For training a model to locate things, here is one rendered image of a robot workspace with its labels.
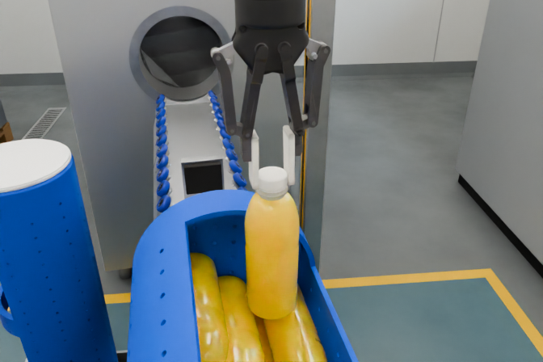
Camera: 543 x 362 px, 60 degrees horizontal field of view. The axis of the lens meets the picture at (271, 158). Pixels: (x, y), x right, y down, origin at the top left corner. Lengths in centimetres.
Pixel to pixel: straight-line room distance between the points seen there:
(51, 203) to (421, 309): 167
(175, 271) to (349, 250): 204
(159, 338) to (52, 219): 81
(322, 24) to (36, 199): 82
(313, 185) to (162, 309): 89
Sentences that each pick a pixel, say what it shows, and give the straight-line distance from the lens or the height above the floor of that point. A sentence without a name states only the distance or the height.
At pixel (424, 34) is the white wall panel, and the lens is 539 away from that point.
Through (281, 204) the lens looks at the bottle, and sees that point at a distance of 59.
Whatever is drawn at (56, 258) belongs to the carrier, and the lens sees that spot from 138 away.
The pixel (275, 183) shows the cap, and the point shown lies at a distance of 58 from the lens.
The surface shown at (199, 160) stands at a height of 108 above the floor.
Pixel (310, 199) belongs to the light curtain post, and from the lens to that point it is 142.
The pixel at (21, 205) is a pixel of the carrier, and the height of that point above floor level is 98.
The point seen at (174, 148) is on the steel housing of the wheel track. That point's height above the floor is 93.
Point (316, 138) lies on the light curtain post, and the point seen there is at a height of 104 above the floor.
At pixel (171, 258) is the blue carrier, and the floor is 121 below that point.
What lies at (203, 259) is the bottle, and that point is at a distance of 72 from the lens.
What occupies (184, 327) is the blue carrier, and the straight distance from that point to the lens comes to 54.
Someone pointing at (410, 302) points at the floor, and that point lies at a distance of 238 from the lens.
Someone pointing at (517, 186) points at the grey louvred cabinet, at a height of 35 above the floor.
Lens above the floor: 161
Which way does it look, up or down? 28 degrees down
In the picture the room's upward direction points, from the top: straight up
